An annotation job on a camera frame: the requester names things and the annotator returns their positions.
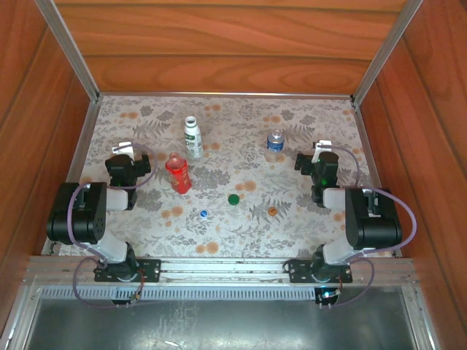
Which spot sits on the aluminium mounting rail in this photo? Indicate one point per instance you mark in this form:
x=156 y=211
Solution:
x=219 y=266

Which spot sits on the white bottle green label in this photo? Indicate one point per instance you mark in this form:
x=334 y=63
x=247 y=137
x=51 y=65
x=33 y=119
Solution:
x=193 y=140

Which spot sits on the floral tablecloth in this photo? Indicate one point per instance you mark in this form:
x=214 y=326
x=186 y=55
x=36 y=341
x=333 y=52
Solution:
x=255 y=104

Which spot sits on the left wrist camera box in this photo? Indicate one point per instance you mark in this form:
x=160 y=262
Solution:
x=124 y=147

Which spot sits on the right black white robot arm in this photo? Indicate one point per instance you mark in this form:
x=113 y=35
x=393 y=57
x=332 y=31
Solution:
x=372 y=226

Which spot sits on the grey metal sheet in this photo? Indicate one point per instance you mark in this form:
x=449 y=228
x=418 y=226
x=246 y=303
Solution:
x=219 y=324

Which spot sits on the aluminium rear edge bar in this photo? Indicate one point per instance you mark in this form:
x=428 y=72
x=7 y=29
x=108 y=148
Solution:
x=219 y=95

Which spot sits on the orange bottle cap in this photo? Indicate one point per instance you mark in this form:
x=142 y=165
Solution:
x=272 y=210

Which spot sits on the red plastic bottle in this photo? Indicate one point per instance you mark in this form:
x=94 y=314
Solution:
x=178 y=175

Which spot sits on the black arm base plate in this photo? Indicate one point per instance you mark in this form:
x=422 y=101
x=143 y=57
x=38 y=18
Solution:
x=149 y=271
x=299 y=271

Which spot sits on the small green lit circuit board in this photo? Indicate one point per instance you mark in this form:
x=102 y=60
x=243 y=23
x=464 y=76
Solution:
x=328 y=293

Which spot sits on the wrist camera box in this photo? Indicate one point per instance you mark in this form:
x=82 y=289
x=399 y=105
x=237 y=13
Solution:
x=323 y=146
x=124 y=147

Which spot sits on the blue white bottle cap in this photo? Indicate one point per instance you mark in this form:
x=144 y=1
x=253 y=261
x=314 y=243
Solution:
x=204 y=214

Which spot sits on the green bottle cap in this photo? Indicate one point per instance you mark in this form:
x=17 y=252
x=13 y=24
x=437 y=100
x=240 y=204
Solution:
x=233 y=199

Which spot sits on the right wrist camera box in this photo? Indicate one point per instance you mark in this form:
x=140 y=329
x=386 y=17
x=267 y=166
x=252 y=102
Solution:
x=323 y=146

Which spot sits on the clear bottle blue label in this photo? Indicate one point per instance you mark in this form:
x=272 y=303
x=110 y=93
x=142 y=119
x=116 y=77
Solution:
x=275 y=144

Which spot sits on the aluminium side edge bar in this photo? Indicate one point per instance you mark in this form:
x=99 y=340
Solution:
x=366 y=146
x=83 y=146

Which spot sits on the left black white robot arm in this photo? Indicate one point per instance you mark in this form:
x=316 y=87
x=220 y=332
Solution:
x=84 y=218

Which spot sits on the aluminium corner post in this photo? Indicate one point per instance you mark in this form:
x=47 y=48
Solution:
x=69 y=51
x=388 y=51

